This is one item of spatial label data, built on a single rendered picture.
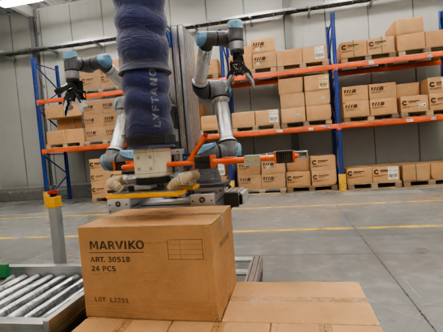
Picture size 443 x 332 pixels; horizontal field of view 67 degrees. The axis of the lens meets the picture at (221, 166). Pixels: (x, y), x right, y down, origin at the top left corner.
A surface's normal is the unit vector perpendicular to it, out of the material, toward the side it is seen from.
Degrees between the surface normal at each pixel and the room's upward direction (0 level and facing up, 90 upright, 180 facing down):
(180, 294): 90
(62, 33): 90
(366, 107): 89
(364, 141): 90
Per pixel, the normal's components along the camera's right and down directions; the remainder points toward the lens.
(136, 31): -0.07, -0.23
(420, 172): -0.16, 0.13
